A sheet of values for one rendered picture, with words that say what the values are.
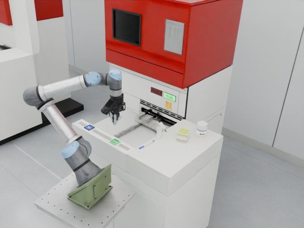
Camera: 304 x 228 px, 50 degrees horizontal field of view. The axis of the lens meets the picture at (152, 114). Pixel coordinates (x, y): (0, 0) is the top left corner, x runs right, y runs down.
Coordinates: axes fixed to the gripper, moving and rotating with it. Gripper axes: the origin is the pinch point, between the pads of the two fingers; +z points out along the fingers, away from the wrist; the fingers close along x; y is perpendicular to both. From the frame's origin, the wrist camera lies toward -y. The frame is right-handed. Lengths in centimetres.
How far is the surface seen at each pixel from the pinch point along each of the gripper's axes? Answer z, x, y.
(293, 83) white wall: 20, -49, 207
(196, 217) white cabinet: 76, -50, 35
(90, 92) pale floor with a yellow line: 110, 231, 170
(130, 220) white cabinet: 69, -20, -4
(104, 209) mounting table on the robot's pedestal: 29, -29, -36
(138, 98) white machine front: 14, 32, 59
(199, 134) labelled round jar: 12, -38, 45
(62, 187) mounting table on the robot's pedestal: 29, 3, -41
